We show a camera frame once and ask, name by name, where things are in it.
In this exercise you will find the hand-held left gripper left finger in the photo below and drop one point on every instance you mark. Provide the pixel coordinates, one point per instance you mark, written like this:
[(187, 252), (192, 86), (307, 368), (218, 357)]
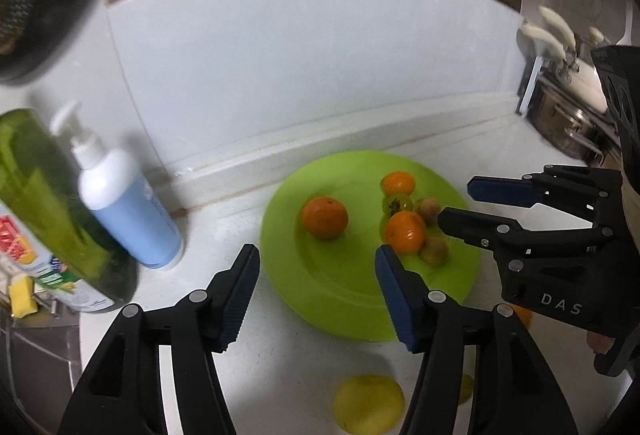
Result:
[(240, 295)]

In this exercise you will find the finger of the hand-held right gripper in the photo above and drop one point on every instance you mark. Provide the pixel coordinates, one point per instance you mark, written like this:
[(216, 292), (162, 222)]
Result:
[(500, 192), (475, 227)]

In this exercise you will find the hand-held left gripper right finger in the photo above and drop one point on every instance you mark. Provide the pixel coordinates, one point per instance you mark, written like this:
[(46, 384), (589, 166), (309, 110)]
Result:
[(395, 300)]

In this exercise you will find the orange mandarin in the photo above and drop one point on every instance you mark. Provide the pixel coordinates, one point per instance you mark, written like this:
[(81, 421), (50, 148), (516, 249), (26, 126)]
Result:
[(405, 232), (398, 183), (324, 217), (522, 316)]

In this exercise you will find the brown kiwi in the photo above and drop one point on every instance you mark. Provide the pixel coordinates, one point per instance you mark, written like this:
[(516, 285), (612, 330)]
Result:
[(429, 208), (434, 250)]

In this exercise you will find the green plate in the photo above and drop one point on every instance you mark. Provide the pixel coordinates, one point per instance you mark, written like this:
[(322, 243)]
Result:
[(340, 285)]

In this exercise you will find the small green tomato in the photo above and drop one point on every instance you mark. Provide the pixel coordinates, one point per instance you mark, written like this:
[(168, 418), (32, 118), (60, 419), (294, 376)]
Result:
[(397, 204)]

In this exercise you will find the yellow lemon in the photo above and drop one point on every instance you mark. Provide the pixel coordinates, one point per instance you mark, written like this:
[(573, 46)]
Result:
[(368, 402)]

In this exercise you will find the green apple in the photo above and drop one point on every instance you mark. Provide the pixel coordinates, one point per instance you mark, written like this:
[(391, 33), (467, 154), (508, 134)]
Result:
[(466, 387)]

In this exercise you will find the large steel pot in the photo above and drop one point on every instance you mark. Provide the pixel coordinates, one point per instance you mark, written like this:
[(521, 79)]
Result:
[(565, 120)]

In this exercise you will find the white blue pump bottle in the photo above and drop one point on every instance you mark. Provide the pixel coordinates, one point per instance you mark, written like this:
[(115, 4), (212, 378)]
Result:
[(125, 210)]

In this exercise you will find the black knife block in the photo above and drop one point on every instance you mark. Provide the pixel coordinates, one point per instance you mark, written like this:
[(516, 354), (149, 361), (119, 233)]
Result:
[(620, 95)]

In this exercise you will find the green dish soap bottle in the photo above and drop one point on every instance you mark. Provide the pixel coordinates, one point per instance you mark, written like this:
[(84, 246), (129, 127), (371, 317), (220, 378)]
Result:
[(55, 205)]

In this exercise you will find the dark sink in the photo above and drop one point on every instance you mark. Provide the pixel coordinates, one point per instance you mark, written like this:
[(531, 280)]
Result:
[(35, 355)]

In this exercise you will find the yellow sponge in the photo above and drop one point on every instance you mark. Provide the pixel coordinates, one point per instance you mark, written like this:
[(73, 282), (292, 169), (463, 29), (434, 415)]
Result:
[(22, 297)]

